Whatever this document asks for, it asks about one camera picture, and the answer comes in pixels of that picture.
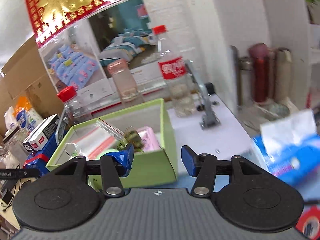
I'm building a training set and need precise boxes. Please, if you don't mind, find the green patterned soft toy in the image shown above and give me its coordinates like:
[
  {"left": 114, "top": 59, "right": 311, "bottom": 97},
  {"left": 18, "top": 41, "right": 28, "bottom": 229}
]
[{"left": 117, "top": 127, "right": 144, "bottom": 152}]

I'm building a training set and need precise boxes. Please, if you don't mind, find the pink cartoon tissue pack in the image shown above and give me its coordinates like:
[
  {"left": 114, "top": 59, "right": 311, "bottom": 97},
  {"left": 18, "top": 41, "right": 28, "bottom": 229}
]
[{"left": 137, "top": 126, "right": 161, "bottom": 153}]

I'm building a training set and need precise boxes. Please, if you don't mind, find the clear zip bag pack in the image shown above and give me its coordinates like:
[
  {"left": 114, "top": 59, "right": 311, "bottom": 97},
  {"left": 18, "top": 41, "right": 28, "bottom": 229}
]
[{"left": 70, "top": 118, "right": 123, "bottom": 160}]

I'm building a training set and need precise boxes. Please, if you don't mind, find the bedding poster teal room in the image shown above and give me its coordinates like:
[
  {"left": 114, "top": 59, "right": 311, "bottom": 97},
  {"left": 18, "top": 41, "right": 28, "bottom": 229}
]
[{"left": 88, "top": 0, "right": 162, "bottom": 84}]

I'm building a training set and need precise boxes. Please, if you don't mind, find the blue machine box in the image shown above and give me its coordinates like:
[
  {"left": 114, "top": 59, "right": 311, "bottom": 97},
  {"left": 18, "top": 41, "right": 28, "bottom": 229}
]
[{"left": 23, "top": 134, "right": 57, "bottom": 176}]

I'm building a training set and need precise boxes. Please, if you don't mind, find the green cardboard box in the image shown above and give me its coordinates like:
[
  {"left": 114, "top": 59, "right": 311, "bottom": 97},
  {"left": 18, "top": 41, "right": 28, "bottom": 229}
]
[{"left": 46, "top": 99, "right": 178, "bottom": 187}]

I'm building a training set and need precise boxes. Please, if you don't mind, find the white black pen box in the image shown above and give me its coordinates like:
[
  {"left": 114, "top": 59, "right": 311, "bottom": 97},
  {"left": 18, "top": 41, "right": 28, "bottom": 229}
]
[{"left": 22, "top": 114, "right": 60, "bottom": 153}]

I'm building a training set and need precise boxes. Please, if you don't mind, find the white blue tissue package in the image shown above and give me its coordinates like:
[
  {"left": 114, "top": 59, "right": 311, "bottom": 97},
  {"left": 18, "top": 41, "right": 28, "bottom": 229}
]
[{"left": 4, "top": 96, "right": 43, "bottom": 135}]

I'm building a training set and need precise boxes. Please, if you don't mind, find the pink translucent plastic cup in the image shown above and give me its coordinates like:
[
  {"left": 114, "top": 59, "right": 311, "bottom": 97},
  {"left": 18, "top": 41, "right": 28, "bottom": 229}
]
[{"left": 107, "top": 59, "right": 145, "bottom": 108}]

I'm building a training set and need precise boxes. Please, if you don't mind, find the clear jar red lid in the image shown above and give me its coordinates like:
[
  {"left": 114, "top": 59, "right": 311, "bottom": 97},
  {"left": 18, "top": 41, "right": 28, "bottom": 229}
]
[{"left": 57, "top": 86, "right": 93, "bottom": 125}]

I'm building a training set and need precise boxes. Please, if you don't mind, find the cola bottle red label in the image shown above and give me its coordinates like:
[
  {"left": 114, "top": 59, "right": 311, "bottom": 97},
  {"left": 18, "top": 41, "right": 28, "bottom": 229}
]
[{"left": 153, "top": 25, "right": 196, "bottom": 117}]

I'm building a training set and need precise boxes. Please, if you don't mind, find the blue white tissue box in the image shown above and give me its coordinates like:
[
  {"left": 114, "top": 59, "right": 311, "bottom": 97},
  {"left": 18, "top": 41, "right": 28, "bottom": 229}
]
[{"left": 252, "top": 109, "right": 319, "bottom": 186}]

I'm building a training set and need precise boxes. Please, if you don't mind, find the brown cardboard sheet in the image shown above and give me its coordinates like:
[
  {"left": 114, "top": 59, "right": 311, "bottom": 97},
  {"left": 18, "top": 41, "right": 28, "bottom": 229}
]
[{"left": 1, "top": 37, "right": 63, "bottom": 136}]

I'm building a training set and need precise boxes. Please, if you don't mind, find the bedding poster blue quilt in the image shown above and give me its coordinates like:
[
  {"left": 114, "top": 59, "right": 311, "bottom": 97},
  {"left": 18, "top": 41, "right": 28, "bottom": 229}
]
[{"left": 39, "top": 19, "right": 113, "bottom": 104}]

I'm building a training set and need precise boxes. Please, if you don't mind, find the dark red thermos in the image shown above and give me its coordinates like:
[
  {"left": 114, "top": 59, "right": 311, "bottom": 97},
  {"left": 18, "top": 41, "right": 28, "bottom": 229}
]
[{"left": 248, "top": 43, "right": 269, "bottom": 103}]

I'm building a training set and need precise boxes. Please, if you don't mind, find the red tape roll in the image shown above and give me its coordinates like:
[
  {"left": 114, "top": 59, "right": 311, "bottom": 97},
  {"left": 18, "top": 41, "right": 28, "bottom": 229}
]
[{"left": 296, "top": 205, "right": 320, "bottom": 240}]

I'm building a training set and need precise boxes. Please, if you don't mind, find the beige thermos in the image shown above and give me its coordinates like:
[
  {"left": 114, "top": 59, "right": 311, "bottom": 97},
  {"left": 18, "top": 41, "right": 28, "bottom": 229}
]
[{"left": 274, "top": 47, "right": 292, "bottom": 102}]

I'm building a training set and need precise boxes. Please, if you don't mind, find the white machine base plate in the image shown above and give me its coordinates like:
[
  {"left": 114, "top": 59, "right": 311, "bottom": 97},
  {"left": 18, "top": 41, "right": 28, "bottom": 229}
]
[{"left": 165, "top": 95, "right": 251, "bottom": 174}]

